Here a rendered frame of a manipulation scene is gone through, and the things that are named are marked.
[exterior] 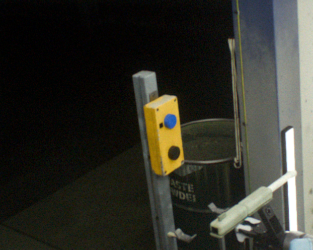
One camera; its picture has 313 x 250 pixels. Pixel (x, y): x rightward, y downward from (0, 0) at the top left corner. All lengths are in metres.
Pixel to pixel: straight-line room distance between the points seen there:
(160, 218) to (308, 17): 0.98
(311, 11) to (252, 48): 0.32
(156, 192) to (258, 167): 0.52
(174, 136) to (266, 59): 0.49
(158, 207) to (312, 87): 0.84
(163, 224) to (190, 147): 1.13
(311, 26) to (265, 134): 0.47
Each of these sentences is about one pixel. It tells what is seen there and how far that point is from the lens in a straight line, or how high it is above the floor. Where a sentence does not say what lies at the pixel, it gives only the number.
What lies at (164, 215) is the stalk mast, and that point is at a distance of 2.31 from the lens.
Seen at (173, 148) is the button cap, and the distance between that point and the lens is 2.15.
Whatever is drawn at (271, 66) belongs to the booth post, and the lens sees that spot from 2.39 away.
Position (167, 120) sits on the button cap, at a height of 1.49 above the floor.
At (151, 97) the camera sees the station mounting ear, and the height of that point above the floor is 1.56.
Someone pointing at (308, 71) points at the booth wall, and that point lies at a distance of 2.62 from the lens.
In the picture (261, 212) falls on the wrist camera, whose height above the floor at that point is 1.23.
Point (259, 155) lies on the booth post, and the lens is 2.57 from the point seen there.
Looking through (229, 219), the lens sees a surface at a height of 1.20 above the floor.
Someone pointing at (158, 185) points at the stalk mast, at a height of 1.23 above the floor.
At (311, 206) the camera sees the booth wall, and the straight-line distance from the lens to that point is 2.87.
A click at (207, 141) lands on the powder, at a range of 3.43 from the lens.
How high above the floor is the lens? 2.28
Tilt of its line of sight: 22 degrees down
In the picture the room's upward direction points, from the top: 7 degrees counter-clockwise
